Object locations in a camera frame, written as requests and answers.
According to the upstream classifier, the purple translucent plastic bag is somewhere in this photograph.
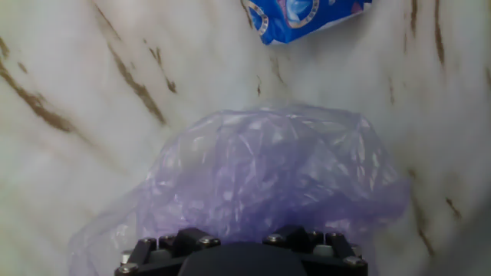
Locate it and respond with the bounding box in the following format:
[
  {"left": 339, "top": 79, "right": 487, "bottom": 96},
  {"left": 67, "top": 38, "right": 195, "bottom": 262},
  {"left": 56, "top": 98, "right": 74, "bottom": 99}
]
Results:
[{"left": 68, "top": 105, "right": 411, "bottom": 276}]

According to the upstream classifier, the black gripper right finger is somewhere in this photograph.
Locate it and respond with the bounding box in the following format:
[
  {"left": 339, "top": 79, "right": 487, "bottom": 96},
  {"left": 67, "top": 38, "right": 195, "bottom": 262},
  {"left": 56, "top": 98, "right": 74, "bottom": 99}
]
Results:
[{"left": 262, "top": 225, "right": 356, "bottom": 265}]

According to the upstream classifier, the blue white tissue pack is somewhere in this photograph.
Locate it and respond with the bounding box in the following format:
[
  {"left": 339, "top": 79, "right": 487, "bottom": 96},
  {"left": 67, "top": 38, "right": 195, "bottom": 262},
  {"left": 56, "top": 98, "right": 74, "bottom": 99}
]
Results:
[{"left": 245, "top": 0, "right": 374, "bottom": 46}]

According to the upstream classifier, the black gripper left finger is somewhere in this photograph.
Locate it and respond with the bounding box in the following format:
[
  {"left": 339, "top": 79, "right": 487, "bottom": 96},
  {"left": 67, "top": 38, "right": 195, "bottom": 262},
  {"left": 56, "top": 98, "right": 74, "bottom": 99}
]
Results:
[{"left": 132, "top": 227, "right": 222, "bottom": 266}]

